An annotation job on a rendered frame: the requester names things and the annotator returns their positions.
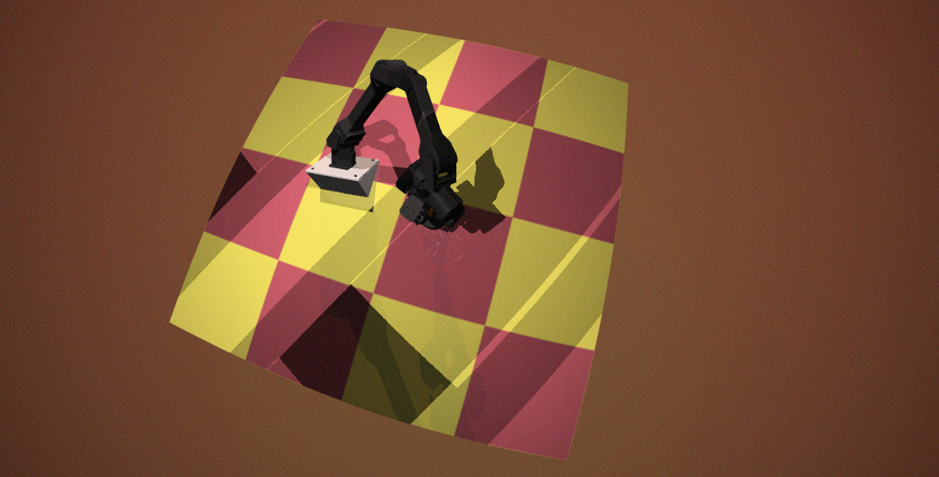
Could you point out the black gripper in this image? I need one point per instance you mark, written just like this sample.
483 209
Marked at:
406 184

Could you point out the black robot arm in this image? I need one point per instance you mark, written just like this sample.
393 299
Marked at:
436 152

